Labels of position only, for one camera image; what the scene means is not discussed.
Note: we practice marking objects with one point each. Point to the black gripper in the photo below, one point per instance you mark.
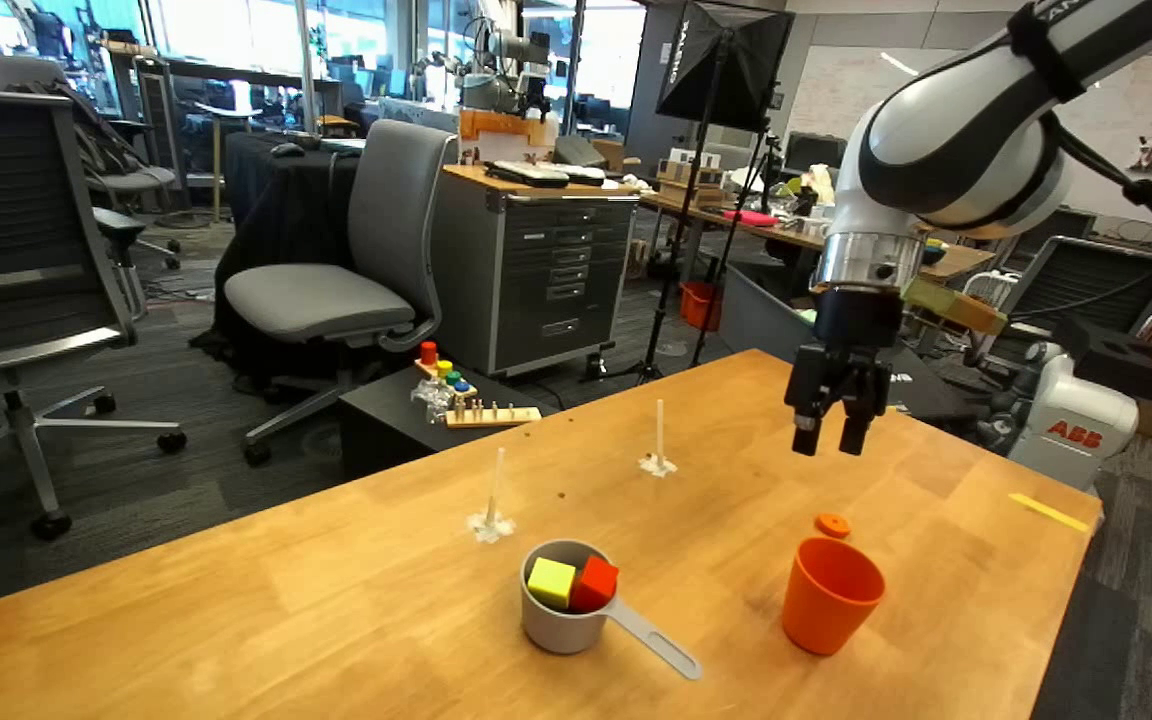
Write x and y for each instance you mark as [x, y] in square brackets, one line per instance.
[845, 358]

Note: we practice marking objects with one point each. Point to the orange disk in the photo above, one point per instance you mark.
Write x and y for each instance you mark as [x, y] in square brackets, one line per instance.
[835, 524]

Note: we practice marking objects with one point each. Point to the red cube block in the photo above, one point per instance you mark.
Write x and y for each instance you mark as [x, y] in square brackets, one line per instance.
[595, 584]

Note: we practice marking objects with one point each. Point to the gray measuring cup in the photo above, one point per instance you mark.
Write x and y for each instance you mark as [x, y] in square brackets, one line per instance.
[571, 633]

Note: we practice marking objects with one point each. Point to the yellow cube block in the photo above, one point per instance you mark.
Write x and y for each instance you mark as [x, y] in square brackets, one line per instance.
[550, 582]

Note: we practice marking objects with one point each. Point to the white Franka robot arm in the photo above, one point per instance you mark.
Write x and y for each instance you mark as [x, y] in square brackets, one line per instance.
[964, 148]

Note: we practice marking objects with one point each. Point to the white ABB robot base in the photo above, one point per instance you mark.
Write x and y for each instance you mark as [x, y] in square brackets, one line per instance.
[1072, 424]

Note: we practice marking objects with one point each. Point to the orange plastic cup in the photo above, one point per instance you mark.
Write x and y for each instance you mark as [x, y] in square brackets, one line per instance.
[831, 592]

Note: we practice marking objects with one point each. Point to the clear peg stand right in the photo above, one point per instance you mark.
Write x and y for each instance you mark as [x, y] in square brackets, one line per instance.
[656, 458]

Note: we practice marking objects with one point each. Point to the clear peg stand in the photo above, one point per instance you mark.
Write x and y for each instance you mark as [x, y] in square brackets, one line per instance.
[490, 524]
[656, 458]

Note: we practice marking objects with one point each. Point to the yellow tape strip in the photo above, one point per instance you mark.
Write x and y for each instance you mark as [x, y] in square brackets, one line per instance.
[1051, 513]

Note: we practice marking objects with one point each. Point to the cluttered wooden desk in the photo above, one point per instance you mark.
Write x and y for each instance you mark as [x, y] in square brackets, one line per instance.
[766, 227]

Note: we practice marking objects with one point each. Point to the gray drawer cabinet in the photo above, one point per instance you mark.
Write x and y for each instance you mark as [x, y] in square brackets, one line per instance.
[531, 278]

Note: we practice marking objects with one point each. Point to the black softbox light stand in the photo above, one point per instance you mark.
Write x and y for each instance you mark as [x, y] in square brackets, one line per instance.
[720, 71]

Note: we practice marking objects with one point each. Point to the clear peg stand left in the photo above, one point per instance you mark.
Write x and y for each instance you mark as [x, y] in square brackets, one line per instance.
[490, 524]

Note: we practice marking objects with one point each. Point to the colorful wooden toy set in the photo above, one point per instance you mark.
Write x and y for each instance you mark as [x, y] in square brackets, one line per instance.
[455, 402]

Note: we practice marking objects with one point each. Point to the small black side table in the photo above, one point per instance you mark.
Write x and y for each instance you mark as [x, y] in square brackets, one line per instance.
[381, 424]

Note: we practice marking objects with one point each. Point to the gray office chair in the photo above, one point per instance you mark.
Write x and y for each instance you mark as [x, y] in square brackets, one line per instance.
[379, 301]

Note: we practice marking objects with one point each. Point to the black mesh office chair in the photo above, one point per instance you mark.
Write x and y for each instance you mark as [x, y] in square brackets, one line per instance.
[57, 292]

